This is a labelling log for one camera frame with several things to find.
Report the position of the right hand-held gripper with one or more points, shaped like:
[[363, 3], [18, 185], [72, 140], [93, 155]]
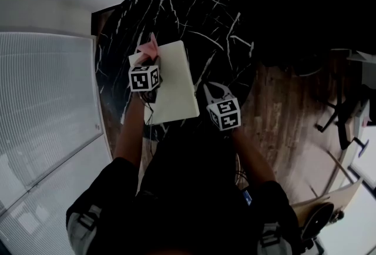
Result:
[[226, 108]]

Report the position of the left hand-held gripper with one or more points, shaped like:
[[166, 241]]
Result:
[[138, 80]]

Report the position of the pink cloth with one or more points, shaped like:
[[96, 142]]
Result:
[[148, 49]]

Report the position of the cream rectangular board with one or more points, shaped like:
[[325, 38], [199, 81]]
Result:
[[176, 86]]

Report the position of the person's left forearm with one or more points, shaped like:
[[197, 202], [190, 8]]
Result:
[[129, 133]]

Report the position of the person's right forearm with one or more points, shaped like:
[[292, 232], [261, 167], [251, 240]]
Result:
[[252, 157]]

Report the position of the black office chair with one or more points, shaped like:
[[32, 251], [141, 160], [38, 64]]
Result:
[[279, 27]]

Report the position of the small blue device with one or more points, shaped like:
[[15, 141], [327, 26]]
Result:
[[247, 198]]

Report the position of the person's black clothing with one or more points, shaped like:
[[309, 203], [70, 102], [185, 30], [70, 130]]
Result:
[[191, 204]]

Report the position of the white window blinds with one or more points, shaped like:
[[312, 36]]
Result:
[[44, 86]]

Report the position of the black metal legs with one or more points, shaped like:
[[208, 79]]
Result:
[[342, 133]]

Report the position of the white box with pink patch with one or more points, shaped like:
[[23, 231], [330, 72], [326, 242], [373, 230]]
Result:
[[357, 121]]

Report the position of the light wooden board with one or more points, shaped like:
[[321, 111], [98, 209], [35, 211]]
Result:
[[311, 206]]

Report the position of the white desk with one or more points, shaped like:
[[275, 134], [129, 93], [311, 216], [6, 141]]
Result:
[[368, 77]]

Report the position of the black round disc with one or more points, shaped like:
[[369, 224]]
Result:
[[317, 220]]

